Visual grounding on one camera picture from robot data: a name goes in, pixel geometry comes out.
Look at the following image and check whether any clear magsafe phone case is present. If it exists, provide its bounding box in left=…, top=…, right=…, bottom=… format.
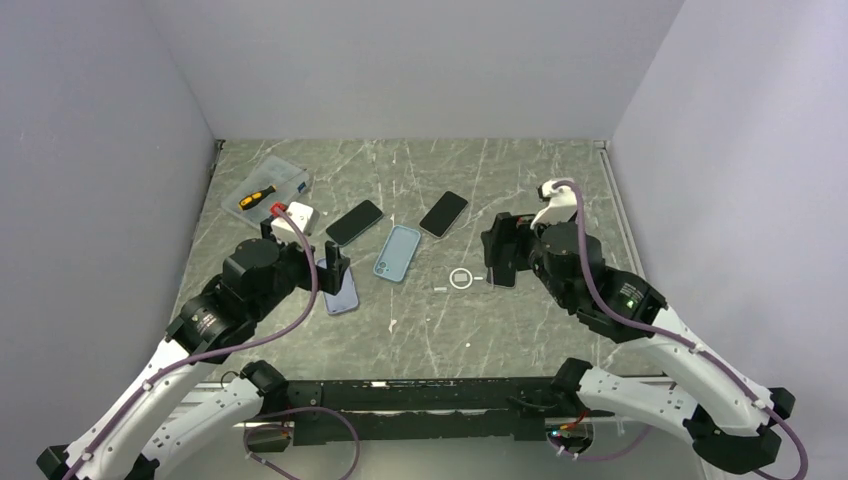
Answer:
left=427, top=266, right=494, bottom=295

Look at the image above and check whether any silver black phone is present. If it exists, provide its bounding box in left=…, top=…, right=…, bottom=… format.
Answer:
left=486, top=265, right=516, bottom=288

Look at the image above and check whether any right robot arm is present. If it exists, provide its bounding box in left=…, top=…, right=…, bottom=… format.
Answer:
left=481, top=213, right=795, bottom=475

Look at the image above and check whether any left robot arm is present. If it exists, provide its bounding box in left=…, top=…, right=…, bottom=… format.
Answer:
left=37, top=239, right=351, bottom=479

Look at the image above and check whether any black phone right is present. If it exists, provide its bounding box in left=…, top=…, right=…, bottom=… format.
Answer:
left=419, top=191, right=468, bottom=238

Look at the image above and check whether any black phone left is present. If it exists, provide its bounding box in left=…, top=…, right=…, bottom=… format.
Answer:
left=326, top=200, right=384, bottom=246

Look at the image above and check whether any light blue phone case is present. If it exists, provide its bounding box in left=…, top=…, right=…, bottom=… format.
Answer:
left=373, top=225, right=421, bottom=283

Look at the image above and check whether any clear plastic organizer box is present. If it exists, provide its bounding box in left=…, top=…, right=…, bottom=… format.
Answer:
left=220, top=156, right=312, bottom=229

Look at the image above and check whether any yellow black screwdriver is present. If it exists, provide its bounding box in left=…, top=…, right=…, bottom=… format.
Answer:
left=238, top=185, right=277, bottom=211

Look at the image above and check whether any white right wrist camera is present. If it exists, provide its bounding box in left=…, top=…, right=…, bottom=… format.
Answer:
left=530, top=178, right=577, bottom=229

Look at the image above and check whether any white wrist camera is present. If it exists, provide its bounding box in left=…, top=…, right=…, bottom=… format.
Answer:
left=270, top=202, right=321, bottom=243
left=530, top=178, right=577, bottom=229

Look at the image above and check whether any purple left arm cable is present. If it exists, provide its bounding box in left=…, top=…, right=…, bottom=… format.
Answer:
left=62, top=208, right=321, bottom=480

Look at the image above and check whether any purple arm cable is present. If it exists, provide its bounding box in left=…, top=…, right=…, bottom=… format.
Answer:
left=549, top=178, right=811, bottom=480
left=62, top=208, right=321, bottom=480

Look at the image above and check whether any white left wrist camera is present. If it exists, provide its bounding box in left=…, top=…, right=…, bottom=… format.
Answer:
left=270, top=202, right=321, bottom=243

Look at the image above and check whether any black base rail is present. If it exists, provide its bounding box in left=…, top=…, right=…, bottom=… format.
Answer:
left=250, top=377, right=595, bottom=446

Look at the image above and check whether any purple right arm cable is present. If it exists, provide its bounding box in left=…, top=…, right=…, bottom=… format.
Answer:
left=549, top=178, right=811, bottom=480

